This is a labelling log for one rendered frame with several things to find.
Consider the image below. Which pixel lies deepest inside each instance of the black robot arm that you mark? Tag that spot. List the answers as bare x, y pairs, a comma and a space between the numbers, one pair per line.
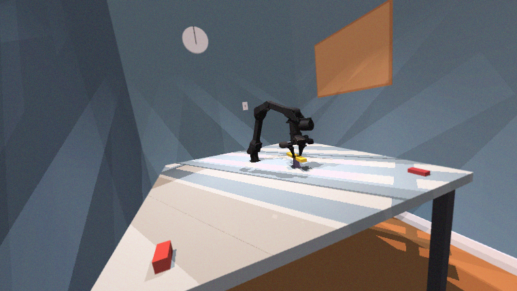
296, 122

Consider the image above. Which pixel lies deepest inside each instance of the yellow bar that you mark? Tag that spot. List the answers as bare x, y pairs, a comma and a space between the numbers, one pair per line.
297, 157

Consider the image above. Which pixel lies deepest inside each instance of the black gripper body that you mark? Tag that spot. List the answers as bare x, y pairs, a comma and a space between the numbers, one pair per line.
285, 144

